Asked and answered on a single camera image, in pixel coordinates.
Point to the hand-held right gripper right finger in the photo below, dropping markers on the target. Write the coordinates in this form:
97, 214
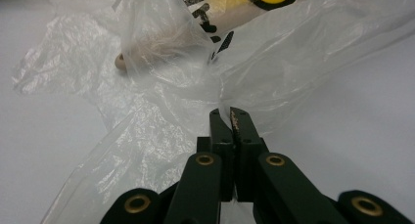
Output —
246, 142

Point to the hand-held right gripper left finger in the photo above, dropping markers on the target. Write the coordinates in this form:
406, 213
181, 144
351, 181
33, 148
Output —
223, 145

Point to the clear smiley plastic bag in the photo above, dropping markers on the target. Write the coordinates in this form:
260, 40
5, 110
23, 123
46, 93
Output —
156, 119

